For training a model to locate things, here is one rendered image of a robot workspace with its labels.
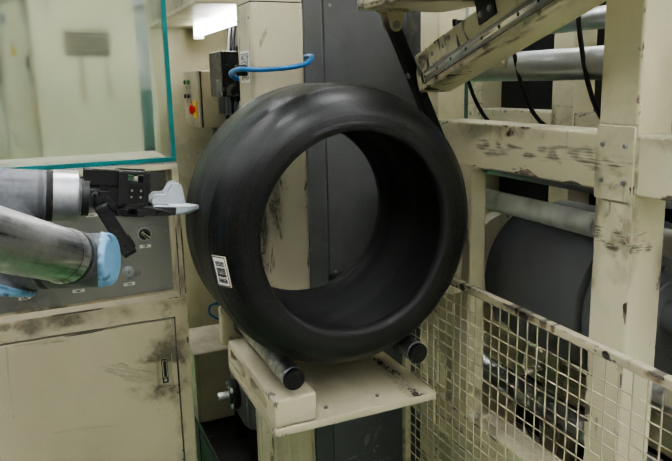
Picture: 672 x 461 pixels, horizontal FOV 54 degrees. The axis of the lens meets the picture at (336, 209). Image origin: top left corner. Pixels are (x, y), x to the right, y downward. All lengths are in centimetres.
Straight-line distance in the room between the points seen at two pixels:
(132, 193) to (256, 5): 57
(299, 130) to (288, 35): 44
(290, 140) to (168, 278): 82
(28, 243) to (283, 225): 80
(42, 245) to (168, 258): 94
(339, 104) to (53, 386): 110
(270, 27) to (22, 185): 68
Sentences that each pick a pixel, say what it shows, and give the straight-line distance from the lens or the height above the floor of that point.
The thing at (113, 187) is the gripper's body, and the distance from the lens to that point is 126.
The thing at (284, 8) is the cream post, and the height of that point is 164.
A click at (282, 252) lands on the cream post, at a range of 165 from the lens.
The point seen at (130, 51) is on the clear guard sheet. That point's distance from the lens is 182.
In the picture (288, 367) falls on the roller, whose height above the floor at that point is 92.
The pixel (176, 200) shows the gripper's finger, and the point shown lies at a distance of 127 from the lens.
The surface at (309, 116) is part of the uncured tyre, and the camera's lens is 123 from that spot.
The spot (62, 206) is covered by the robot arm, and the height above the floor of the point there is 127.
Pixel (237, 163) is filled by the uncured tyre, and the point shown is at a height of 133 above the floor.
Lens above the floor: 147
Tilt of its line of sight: 11 degrees down
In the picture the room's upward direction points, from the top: 1 degrees counter-clockwise
